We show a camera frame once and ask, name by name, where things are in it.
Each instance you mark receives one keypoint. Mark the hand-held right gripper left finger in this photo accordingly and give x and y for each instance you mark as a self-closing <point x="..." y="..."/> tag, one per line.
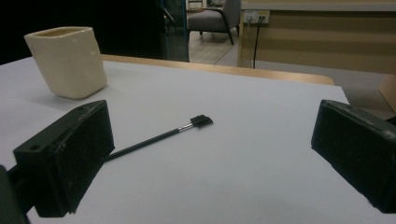
<point x="65" y="155"/>

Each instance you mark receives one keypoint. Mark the black makeup brush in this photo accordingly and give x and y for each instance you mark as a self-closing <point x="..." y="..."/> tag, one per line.
<point x="149" y="142"/>

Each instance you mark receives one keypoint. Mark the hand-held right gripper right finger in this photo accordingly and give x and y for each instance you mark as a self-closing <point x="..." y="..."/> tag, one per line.
<point x="358" y="149"/>

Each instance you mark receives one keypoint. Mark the cream ceramic cup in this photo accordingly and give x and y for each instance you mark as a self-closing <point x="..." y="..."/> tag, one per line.
<point x="69" y="61"/>

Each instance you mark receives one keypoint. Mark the grey armchair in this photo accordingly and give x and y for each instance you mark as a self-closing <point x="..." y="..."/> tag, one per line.
<point x="214" y="18"/>

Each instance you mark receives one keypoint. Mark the white wall socket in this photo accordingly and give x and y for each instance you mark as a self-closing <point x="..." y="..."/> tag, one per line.
<point x="256" y="16"/>

